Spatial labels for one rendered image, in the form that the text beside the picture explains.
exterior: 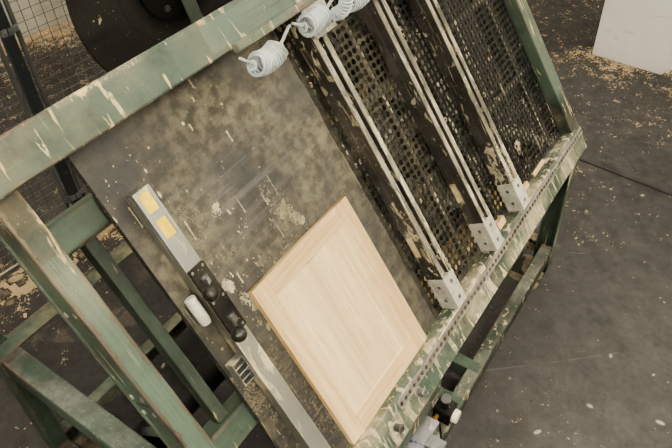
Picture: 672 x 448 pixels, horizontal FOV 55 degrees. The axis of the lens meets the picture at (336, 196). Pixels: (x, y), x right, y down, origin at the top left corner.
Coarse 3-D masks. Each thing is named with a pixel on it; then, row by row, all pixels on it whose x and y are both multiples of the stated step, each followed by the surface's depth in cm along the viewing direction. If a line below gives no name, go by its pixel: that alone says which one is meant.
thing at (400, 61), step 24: (384, 0) 205; (384, 24) 204; (384, 48) 209; (408, 48) 210; (408, 72) 209; (408, 96) 215; (432, 96) 216; (432, 120) 215; (432, 144) 221; (456, 144) 223; (456, 168) 221; (480, 216) 228; (480, 240) 235
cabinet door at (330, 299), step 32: (320, 224) 183; (352, 224) 192; (288, 256) 174; (320, 256) 182; (352, 256) 191; (256, 288) 166; (288, 288) 173; (320, 288) 181; (352, 288) 189; (384, 288) 198; (288, 320) 172; (320, 320) 180; (352, 320) 188; (384, 320) 197; (416, 320) 207; (288, 352) 173; (320, 352) 178; (352, 352) 187; (384, 352) 196; (416, 352) 205; (320, 384) 177; (352, 384) 185; (384, 384) 194; (352, 416) 184
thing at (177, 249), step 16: (144, 208) 145; (160, 208) 148; (144, 224) 148; (160, 240) 148; (176, 240) 149; (176, 256) 149; (192, 256) 152; (192, 288) 153; (208, 304) 153; (224, 336) 159; (240, 352) 159; (256, 352) 161; (256, 368) 161; (272, 368) 164; (272, 384) 163; (272, 400) 165; (288, 400) 166; (288, 416) 166; (304, 416) 169; (304, 432) 169
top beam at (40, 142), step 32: (256, 0) 166; (288, 0) 173; (192, 32) 151; (224, 32) 158; (128, 64) 139; (160, 64) 145; (192, 64) 150; (96, 96) 134; (128, 96) 139; (32, 128) 124; (64, 128) 129; (96, 128) 133; (0, 160) 120; (32, 160) 124; (0, 192) 119
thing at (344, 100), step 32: (320, 0) 180; (352, 0) 171; (320, 32) 179; (320, 64) 185; (352, 96) 191; (352, 128) 193; (384, 160) 197; (384, 192) 201; (416, 224) 204; (448, 288) 211
